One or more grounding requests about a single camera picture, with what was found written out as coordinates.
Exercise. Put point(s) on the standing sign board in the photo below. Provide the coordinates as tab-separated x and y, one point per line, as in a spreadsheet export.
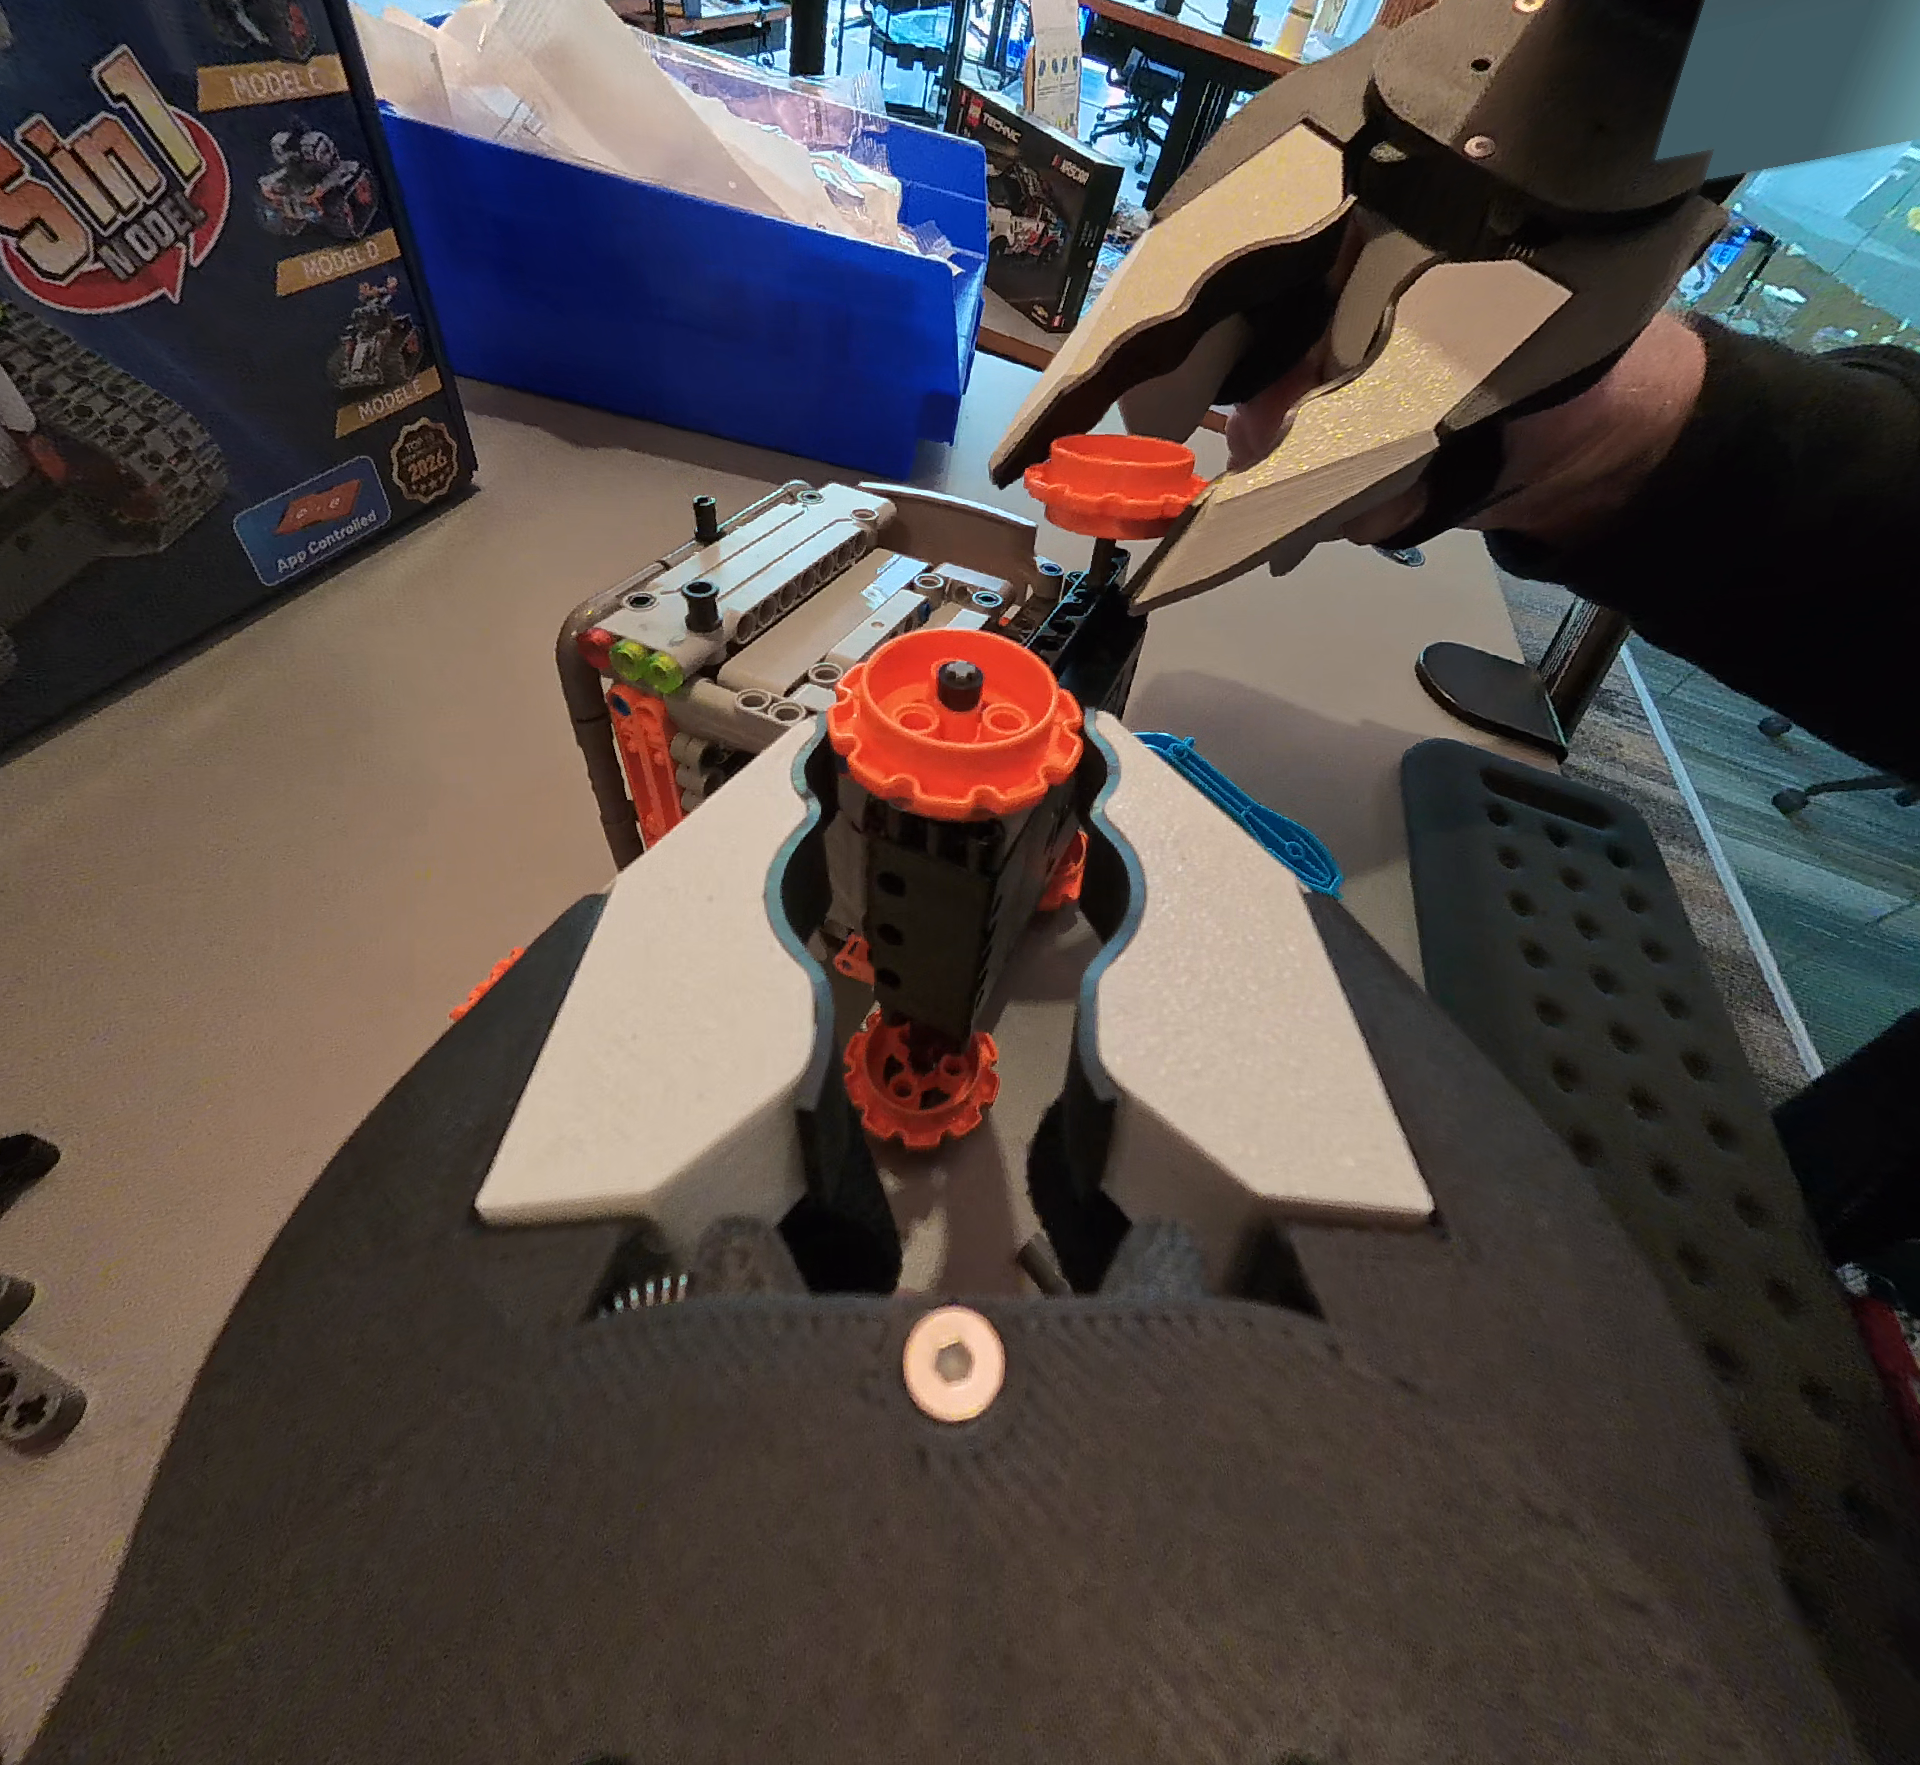
1046	10

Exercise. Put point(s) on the black carton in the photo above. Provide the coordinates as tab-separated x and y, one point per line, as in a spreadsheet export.
1050	220

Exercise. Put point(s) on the grey angled beam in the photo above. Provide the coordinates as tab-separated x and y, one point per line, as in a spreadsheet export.
31	1397

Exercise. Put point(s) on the small black angled connector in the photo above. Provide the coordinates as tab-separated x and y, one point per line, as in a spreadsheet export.
23	1165

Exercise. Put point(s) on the blue plastic bin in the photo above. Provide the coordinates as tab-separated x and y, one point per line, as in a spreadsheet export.
676	309

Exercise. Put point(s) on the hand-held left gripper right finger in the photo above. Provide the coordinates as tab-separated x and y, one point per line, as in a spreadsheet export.
1259	1030

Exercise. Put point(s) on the person's right hand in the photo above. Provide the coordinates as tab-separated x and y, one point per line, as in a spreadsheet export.
1592	446

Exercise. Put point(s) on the blue robot kit box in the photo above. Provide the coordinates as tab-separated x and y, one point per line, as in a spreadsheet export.
151	296

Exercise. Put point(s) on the dark grey axle rod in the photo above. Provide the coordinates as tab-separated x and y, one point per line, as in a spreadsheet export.
956	682
1105	568

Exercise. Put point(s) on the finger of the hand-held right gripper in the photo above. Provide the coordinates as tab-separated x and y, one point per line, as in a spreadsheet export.
1184	281
1352	446

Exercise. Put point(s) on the clear plastic bag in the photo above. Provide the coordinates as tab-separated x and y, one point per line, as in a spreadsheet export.
885	167

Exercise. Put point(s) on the neighbouring grey desk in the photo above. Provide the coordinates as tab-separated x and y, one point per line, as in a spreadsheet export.
1008	331

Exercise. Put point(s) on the orange panel piece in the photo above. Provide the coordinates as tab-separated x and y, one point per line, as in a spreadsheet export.
488	989

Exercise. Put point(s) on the white paper sheets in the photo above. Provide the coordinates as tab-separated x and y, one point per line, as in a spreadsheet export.
571	70

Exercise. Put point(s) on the dark perforated mat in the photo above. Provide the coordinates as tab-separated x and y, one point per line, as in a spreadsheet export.
1619	1045

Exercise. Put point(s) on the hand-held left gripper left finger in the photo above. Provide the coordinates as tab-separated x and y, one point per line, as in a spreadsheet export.
659	1030

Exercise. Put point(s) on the black office chair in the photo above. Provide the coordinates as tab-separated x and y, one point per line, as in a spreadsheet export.
1845	783

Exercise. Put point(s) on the light blue plastic tool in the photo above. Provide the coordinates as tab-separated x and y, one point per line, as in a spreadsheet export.
1259	820

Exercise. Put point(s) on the person's right forearm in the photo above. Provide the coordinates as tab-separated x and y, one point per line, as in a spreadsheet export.
1800	521

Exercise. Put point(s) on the building block robot chassis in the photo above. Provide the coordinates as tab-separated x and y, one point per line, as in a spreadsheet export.
752	594

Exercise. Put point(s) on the wooden top desk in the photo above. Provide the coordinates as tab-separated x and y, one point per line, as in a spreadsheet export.
1184	24

